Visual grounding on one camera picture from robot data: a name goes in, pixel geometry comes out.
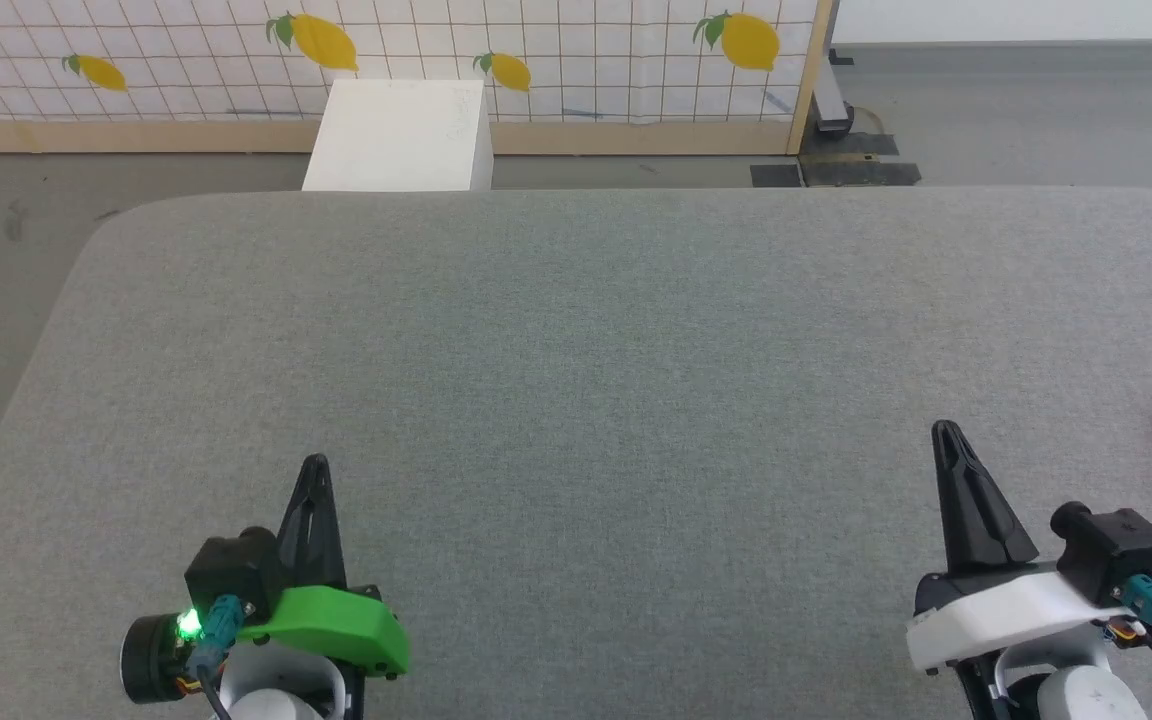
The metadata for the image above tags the short black floor tape strip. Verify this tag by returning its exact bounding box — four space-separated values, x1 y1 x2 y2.
799 130 901 160

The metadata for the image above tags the black partition foot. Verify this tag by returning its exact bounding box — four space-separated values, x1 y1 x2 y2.
810 0 858 139

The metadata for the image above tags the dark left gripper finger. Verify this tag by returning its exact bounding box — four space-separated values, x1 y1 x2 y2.
302 453 350 591
276 455 317 593

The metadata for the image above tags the white box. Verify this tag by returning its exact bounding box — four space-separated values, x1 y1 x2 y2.
302 78 495 193

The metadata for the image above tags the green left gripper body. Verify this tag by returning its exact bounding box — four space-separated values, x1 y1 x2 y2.
235 584 411 678

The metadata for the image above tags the grey fabric sofa cushion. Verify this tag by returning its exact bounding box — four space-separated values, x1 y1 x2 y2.
0 186 1152 720

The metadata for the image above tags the long black floor tape strip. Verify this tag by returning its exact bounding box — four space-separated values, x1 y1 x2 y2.
800 157 923 189

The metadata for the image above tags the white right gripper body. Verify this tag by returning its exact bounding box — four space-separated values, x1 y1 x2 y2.
904 561 1142 673

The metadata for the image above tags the wood-framed lemon print partition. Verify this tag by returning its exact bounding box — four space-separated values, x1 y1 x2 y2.
0 0 836 157

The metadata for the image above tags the left black cable teal connector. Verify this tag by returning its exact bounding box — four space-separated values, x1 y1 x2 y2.
186 594 248 720

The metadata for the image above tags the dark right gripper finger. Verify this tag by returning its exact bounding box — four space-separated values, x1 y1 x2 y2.
931 420 1009 576
944 420 1041 569

